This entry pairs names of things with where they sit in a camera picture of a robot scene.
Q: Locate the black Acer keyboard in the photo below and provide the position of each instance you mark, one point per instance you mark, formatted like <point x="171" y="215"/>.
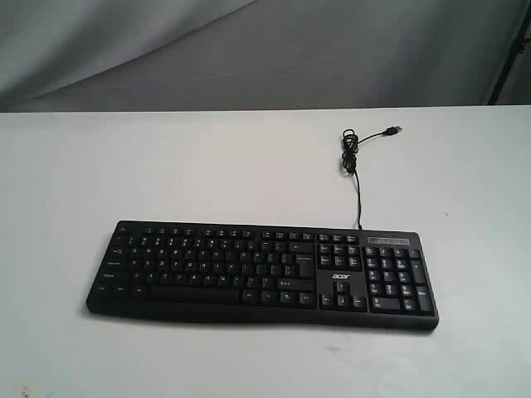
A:
<point x="215" y="273"/>

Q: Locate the grey backdrop cloth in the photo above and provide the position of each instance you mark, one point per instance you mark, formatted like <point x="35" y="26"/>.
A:
<point x="96" y="56"/>

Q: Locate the black tripod stand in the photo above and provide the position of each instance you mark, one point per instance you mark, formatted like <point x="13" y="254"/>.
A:
<point x="512" y="85"/>

